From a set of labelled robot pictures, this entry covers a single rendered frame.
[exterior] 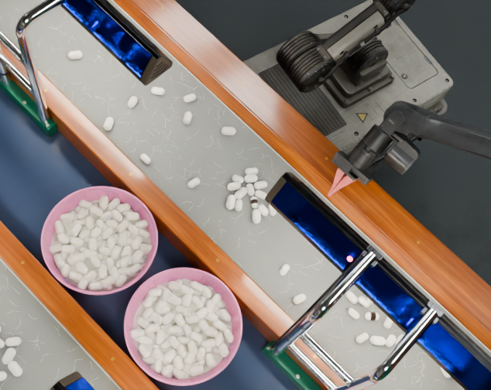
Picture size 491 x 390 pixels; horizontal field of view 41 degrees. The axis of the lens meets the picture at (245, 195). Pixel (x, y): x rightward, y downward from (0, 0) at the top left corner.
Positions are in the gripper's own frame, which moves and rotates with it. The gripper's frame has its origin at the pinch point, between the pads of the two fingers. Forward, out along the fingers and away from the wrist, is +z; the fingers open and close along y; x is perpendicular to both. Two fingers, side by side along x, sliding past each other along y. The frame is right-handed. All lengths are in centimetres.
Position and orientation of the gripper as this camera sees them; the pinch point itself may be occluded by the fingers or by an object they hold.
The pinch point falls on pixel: (331, 193)
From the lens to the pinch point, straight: 161.2
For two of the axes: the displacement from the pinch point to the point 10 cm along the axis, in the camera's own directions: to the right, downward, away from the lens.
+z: -6.0, 7.4, 2.9
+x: 3.4, -0.9, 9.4
